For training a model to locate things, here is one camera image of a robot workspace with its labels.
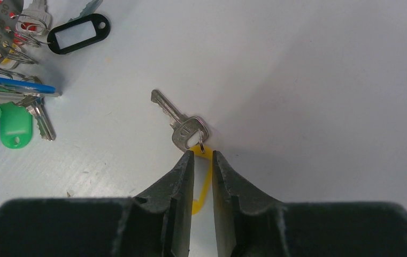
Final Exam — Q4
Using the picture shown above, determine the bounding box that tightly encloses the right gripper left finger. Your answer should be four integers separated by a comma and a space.
0, 151, 194, 256

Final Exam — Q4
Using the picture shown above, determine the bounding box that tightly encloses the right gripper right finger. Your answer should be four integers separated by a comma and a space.
212, 151, 407, 256

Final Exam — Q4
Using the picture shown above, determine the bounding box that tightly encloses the yellow tagged key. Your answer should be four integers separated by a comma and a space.
150, 88, 214, 216

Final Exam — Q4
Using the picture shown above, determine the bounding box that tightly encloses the bunch of coloured tagged keys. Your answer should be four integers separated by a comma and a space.
0, 1, 111, 149

